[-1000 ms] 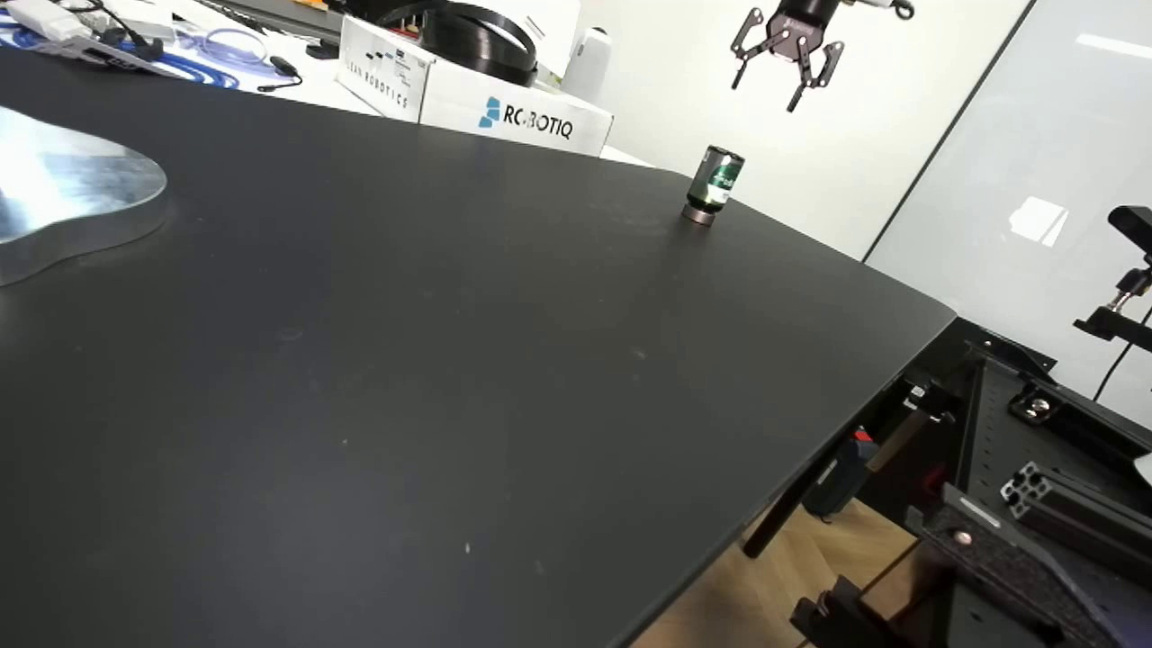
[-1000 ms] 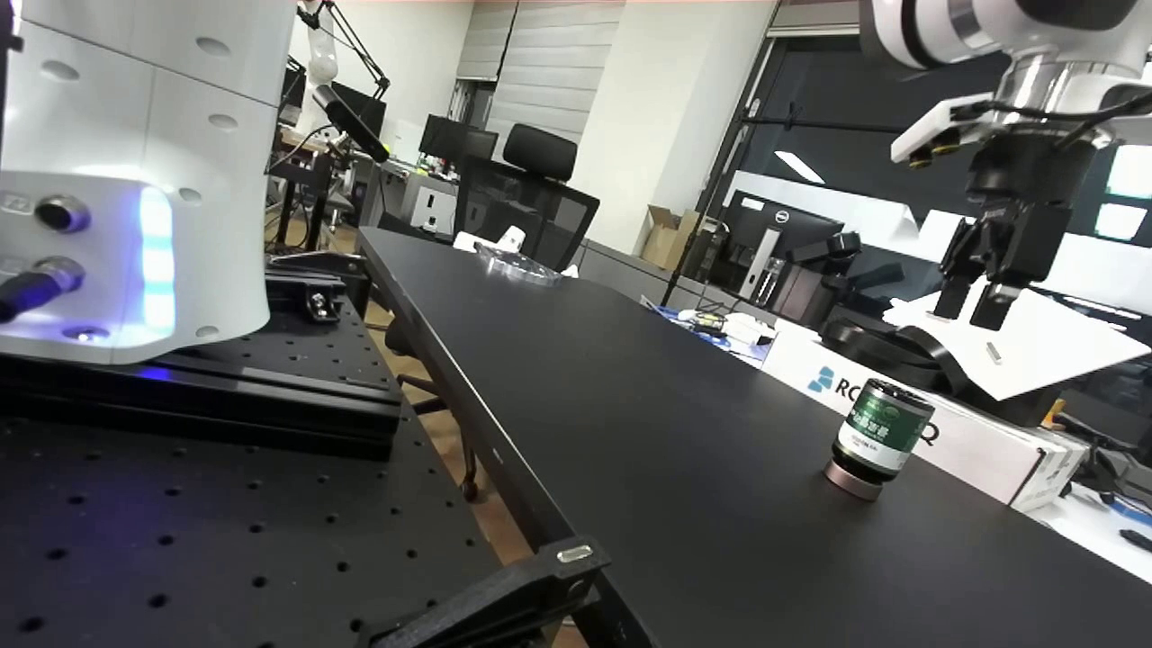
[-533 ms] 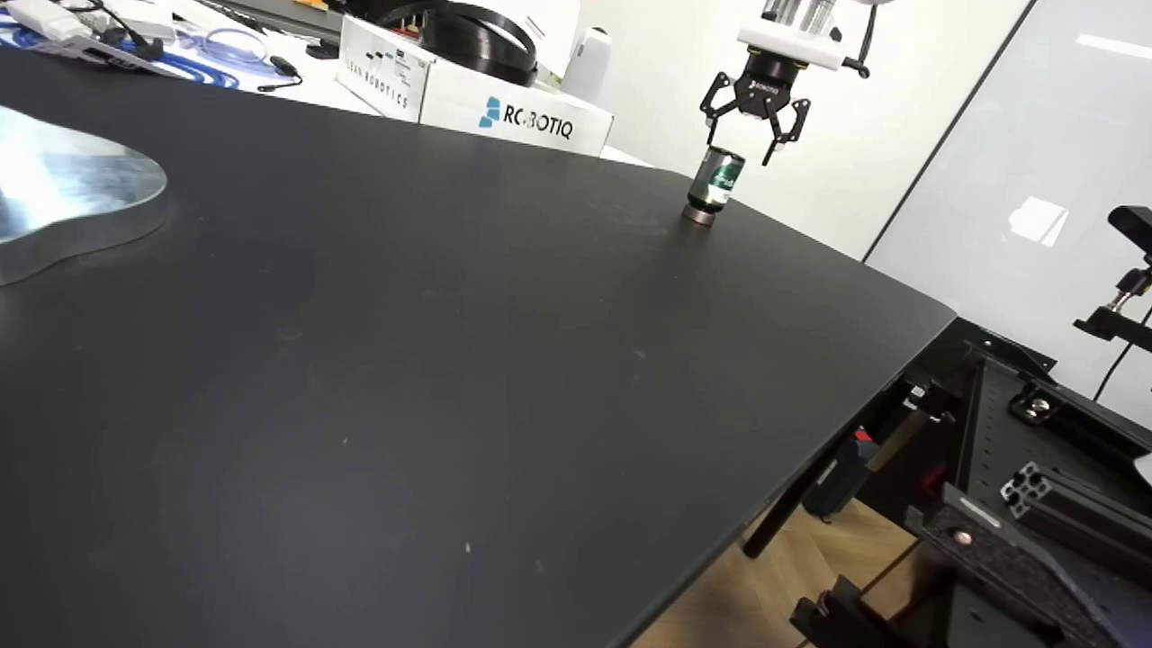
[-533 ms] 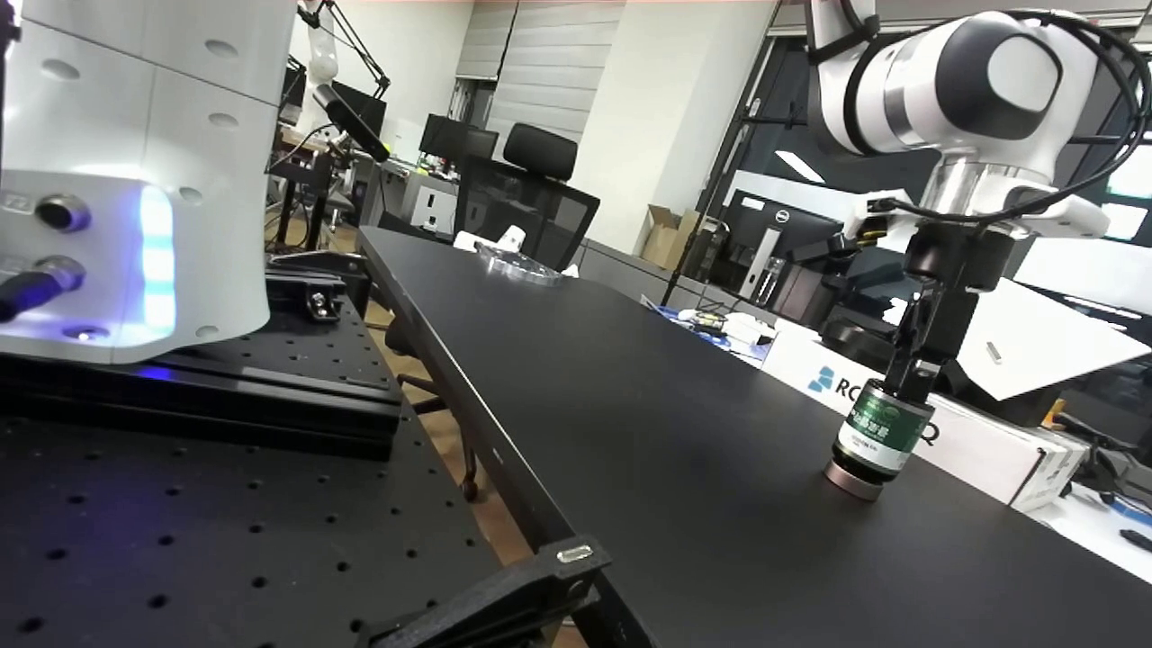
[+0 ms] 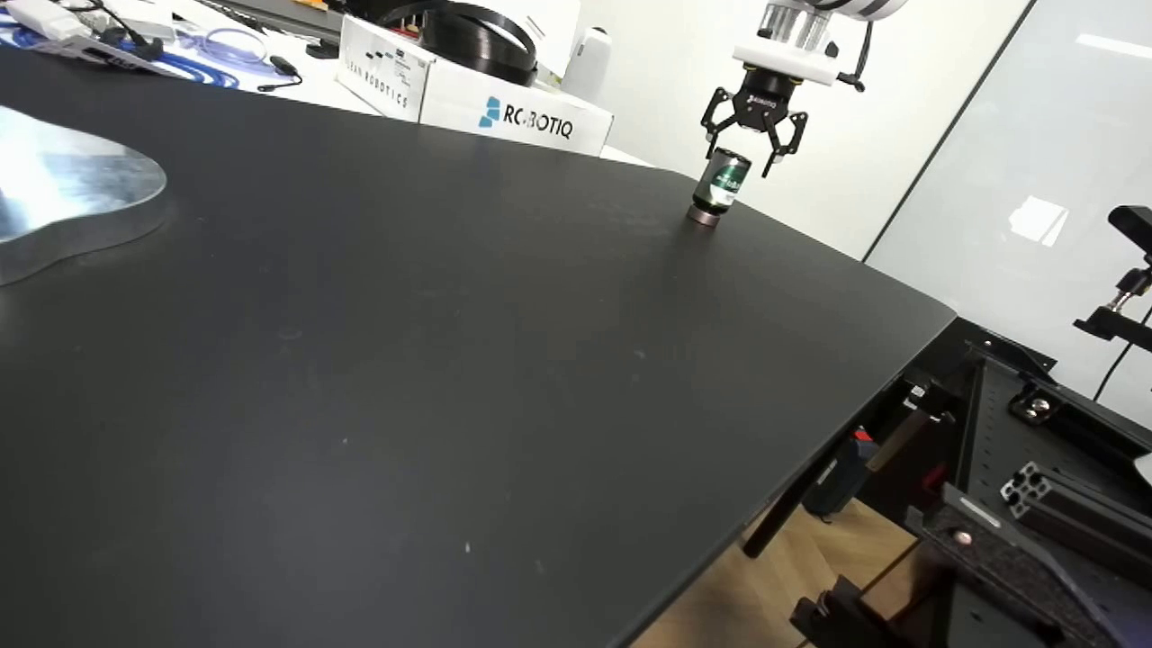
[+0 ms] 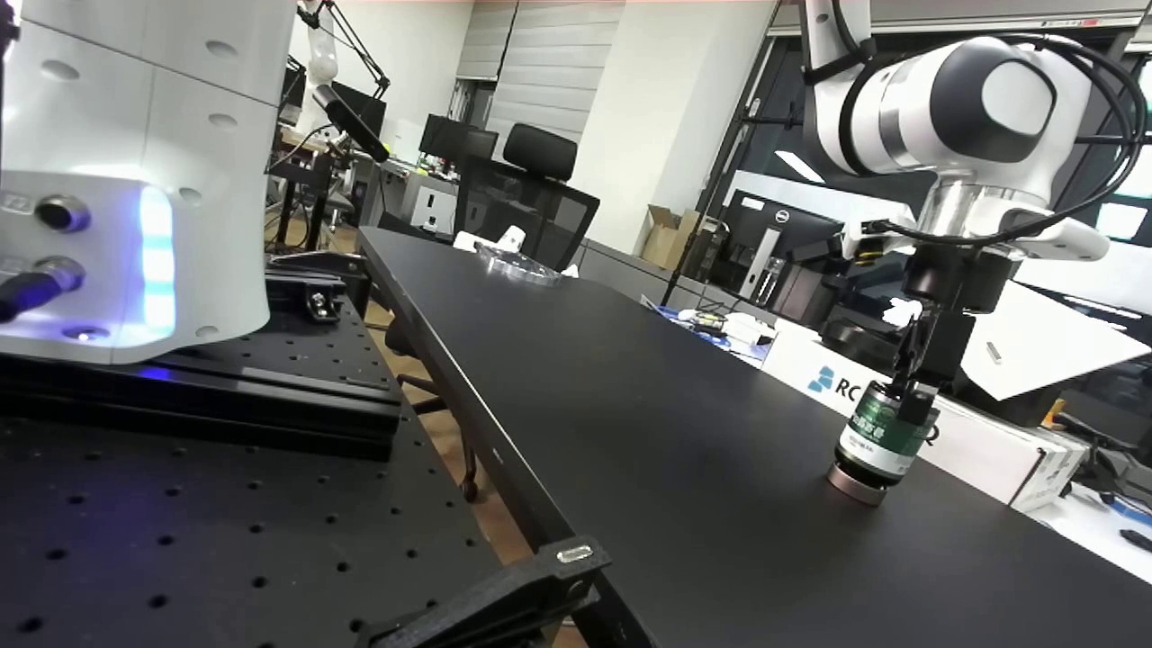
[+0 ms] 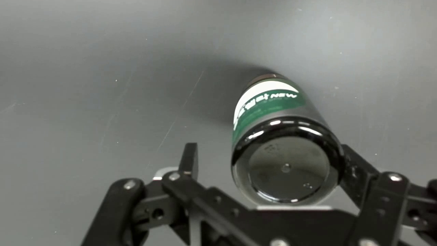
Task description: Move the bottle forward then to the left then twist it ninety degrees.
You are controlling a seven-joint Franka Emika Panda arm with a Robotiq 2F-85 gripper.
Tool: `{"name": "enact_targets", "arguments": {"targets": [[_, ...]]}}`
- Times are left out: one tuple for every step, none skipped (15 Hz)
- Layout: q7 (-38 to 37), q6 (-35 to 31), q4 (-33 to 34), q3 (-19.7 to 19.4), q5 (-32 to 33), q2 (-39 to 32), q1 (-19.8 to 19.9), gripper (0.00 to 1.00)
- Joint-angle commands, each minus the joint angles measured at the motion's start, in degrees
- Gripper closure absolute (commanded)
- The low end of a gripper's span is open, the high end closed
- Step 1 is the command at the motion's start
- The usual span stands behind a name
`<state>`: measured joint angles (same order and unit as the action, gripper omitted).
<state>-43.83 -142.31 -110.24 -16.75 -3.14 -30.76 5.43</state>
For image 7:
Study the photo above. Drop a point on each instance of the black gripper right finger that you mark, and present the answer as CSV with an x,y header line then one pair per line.
x,y
396,209

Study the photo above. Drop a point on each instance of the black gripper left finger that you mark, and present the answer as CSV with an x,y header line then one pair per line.
x,y
137,213

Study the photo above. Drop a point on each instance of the dark green-labelled bottle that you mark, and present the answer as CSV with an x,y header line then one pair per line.
x,y
281,150

